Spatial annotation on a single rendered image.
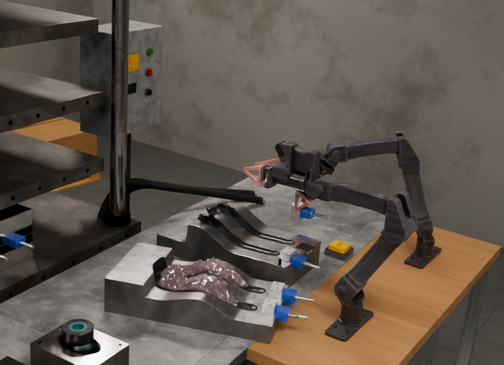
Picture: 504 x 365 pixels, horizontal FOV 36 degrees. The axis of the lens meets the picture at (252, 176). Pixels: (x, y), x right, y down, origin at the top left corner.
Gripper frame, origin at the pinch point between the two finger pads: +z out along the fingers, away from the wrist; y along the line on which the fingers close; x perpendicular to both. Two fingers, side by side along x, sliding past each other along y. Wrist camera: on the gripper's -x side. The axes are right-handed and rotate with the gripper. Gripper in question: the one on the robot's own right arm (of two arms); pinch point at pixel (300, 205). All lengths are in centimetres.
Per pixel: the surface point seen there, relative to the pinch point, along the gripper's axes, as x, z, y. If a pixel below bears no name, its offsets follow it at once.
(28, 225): -58, 33, 65
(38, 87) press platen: -93, 8, 39
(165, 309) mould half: 0, 11, 73
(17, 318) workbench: -30, 30, 96
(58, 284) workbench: -34, 33, 75
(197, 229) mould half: -16.7, 10.8, 35.9
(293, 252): 12.8, -3.0, 29.2
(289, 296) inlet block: 22, -3, 47
